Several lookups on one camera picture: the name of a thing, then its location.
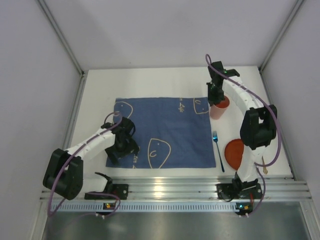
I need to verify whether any pink plastic cup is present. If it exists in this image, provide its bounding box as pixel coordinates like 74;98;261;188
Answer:
209;96;230;120

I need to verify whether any blue cloth placemat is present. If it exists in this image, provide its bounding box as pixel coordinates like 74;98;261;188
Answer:
106;97;216;169

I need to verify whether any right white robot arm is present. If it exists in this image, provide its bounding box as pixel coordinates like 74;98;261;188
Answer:
206;55;281;202

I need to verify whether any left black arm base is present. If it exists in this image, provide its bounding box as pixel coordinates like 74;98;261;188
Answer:
81;172;129;200

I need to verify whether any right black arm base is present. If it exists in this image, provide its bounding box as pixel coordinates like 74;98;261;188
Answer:
216;183;263;202

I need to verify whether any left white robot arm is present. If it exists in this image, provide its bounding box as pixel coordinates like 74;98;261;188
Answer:
42;117;140;200

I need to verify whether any orange plastic plate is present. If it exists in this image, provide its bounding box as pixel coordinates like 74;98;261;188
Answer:
224;138;245;171

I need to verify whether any gold metal spoon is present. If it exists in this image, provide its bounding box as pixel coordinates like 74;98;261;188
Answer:
261;156;268;175

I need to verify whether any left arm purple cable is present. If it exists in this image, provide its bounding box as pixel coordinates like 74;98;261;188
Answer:
46;112;123;218

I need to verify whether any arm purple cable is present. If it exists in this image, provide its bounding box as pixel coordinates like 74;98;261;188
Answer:
205;53;282;218
46;112;123;218

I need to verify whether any aluminium frame rail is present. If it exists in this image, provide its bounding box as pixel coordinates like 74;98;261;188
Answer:
39;176;311;201

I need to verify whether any perforated grey cable duct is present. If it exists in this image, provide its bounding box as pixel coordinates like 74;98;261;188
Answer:
50;201;254;213

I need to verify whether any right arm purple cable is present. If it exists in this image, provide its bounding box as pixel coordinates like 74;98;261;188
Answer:
205;53;282;218

